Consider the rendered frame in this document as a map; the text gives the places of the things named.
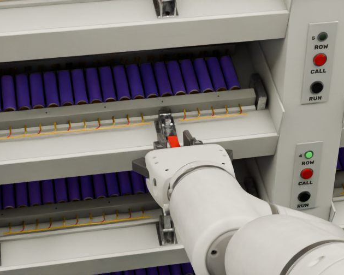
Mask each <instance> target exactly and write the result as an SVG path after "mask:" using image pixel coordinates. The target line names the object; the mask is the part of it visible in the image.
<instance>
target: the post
mask: <svg viewBox="0 0 344 275"><path fill-rule="evenodd" d="M334 21H338V27H337V36H336V44H335V52H334V61H333V69H332V75H331V83H330V92H329V100H328V101H322V102H316V103H305V104H301V95H302V89H303V78H304V68H305V58H306V48H307V37H308V31H309V23H321V22H334ZM259 42H260V45H261V47H262V50H263V53H264V56H265V59H266V62H267V64H268V67H269V69H270V72H271V75H272V78H273V80H274V83H275V86H276V89H277V91H278V94H279V97H280V100H281V103H282V105H283V108H284V111H285V112H284V117H283V121H282V125H281V130H280V134H279V137H278V142H277V146H276V151H275V155H270V156H260V157H256V160H257V163H258V167H259V170H260V173H261V176H262V179H263V182H264V185H265V189H266V192H267V195H268V198H269V201H270V203H272V204H275V205H279V206H283V207H287V208H290V200H291V194H292V184H293V173H294V163H295V153H296V145H297V144H301V143H308V142H317V141H323V148H322V156H321V165H320V170H319V179H318V187H317V195H316V204H315V207H314V208H306V209H300V210H297V211H300V212H304V213H307V214H310V215H313V216H316V217H318V218H322V219H324V220H327V221H329V216H330V209H331V201H332V196H333V189H334V181H335V173H336V166H337V158H338V153H339V145H340V138H341V130H342V122H343V115H344V0H293V2H292V7H291V10H290V15H289V20H288V25H287V30H286V35H285V38H278V39H266V40H259Z"/></svg>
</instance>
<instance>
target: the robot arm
mask: <svg viewBox="0 0 344 275"><path fill-rule="evenodd" d="M232 160H233V150H226V149H224V148H223V147H221V146H220V145H217V144H207V145H204V144H203V142H202V141H201V140H196V138H195V137H192V135H191V134H190V132H189V130H184V131H183V147H174V148H168V146H167V141H166V139H165V137H164V135H163V134H162V133H157V141H154V142H153V151H150V152H149V153H148V154H146V156H145V158H144V157H141V158H138V159H135V160H132V170H133V171H135V172H137V173H139V174H141V175H143V176H145V177H147V178H146V184H147V188H148V190H149V192H150V193H151V195H152V196H153V198H154V199H155V201H156V202H157V203H158V204H159V205H160V207H161V208H163V212H164V215H165V216H170V217H171V218H172V220H173V222H174V225H175V227H176V229H177V232H178V234H179V236H180V239H181V242H182V244H183V246H184V248H185V251H186V253H187V256H188V258H189V260H190V262H191V265H192V267H193V270H194V272H195V274H196V275H344V230H343V229H342V228H341V227H340V226H338V225H336V224H334V223H332V222H329V221H327V220H324V219H322V218H318V217H316V216H313V215H310V214H307V213H304V212H300V211H297V210H294V209H291V208H287V207H283V206H279V205H275V204H272V203H269V202H266V201H263V200H261V199H259V198H256V197H254V196H253V195H251V194H249V193H247V192H246V191H244V190H243V189H242V188H241V186H240V185H239V183H238V182H237V180H236V178H235V173H234V169H233V166H232V163H231V162H232Z"/></svg>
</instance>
